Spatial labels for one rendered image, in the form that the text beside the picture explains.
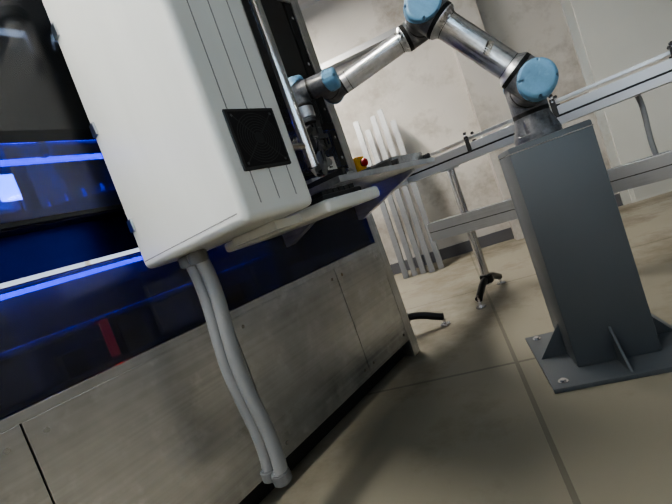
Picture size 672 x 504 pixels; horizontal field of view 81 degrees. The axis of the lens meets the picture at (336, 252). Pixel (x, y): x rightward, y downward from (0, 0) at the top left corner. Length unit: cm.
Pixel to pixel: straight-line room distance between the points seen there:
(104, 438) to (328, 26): 441
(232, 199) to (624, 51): 436
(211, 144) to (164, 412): 74
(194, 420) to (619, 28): 457
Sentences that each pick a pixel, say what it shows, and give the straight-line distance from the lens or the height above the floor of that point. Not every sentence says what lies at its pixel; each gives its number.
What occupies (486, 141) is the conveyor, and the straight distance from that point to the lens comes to 246.
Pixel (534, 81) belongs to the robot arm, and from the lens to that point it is 140.
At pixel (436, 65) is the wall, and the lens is 458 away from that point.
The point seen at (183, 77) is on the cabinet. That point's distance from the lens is 80.
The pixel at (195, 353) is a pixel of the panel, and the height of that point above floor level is 54.
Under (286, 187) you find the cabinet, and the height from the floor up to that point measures 85.
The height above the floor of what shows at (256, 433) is 31.
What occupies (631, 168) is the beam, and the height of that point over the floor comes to 52.
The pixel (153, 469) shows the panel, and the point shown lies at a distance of 122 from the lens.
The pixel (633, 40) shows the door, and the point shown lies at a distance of 483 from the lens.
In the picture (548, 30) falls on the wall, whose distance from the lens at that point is 474.
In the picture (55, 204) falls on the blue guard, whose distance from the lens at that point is 118.
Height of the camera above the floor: 74
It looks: 4 degrees down
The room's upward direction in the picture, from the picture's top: 20 degrees counter-clockwise
